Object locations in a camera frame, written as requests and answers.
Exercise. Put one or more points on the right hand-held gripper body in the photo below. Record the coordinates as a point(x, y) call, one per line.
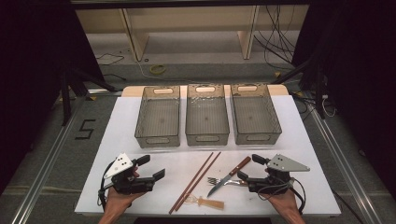
point(274, 183)

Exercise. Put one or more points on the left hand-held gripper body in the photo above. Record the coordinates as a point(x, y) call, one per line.
point(124, 183)

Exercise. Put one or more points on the silver metal fork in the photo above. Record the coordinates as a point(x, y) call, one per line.
point(213, 180)

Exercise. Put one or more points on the amber translucent plastic spoon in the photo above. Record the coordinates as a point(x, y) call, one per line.
point(214, 203)

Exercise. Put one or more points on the transparent grey plastic bin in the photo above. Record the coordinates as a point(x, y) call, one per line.
point(158, 121)
point(255, 119)
point(207, 121)

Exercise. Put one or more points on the person's left hand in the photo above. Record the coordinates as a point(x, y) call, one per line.
point(116, 200)

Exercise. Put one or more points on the person's right hand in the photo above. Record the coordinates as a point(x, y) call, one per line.
point(286, 202)

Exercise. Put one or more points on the white table cover sheet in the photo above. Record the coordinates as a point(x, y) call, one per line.
point(174, 165)

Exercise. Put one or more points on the black metal stand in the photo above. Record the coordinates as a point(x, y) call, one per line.
point(319, 93)
point(65, 102)

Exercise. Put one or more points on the yellow tape roll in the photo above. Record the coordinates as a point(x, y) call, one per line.
point(158, 72)

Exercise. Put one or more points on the light wooden shelf unit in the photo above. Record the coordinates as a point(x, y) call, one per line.
point(137, 40)

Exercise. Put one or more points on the dark curtain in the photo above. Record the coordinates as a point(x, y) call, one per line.
point(367, 77)
point(31, 77)

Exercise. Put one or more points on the aluminium floor rail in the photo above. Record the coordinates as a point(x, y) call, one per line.
point(345, 168)
point(46, 161)

